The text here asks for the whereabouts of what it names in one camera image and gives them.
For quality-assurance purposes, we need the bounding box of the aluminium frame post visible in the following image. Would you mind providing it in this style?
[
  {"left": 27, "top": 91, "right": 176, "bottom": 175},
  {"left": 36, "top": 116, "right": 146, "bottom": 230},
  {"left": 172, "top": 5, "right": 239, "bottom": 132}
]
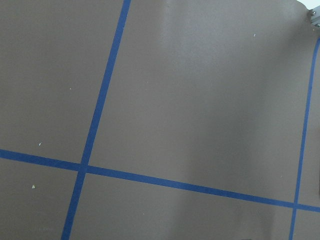
[{"left": 308, "top": 6, "right": 320, "bottom": 28}]

